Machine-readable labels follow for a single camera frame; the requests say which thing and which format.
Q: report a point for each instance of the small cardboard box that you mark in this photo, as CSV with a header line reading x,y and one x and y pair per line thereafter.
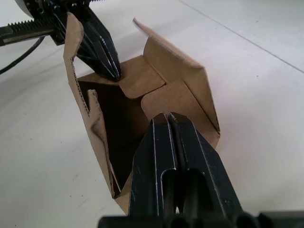
x,y
180,95

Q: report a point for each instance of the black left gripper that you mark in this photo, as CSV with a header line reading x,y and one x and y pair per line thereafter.
x,y
47,9

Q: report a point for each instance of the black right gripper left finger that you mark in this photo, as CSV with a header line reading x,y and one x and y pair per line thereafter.
x,y
147,166

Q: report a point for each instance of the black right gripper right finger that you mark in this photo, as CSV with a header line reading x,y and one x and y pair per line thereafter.
x,y
202,166

